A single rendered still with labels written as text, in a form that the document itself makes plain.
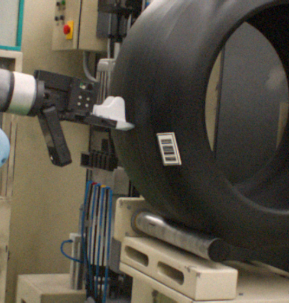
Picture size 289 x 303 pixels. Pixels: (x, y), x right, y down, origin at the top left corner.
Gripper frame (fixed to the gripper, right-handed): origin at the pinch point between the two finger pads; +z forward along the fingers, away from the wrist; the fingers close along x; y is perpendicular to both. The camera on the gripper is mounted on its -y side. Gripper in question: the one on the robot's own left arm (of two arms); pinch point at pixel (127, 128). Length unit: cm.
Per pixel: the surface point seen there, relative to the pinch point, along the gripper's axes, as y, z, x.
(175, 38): 17.8, 2.2, -8.8
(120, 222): -20.6, 12.7, 22.4
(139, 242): -23.4, 14.6, 14.7
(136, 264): -28.2, 14.8, 14.7
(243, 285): -27.2, 32.6, -0.7
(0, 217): -27, -5, 55
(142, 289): -37, 26, 31
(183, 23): 20.8, 3.2, -8.7
